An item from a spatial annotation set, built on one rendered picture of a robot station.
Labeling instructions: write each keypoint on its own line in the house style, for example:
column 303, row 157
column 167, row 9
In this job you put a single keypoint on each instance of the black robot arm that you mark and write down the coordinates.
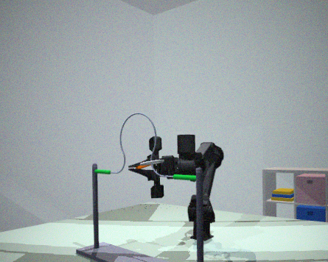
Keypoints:
column 209, row 158

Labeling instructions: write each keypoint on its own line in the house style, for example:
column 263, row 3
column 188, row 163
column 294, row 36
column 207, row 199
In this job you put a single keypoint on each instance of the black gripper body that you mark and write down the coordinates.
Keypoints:
column 157, row 191

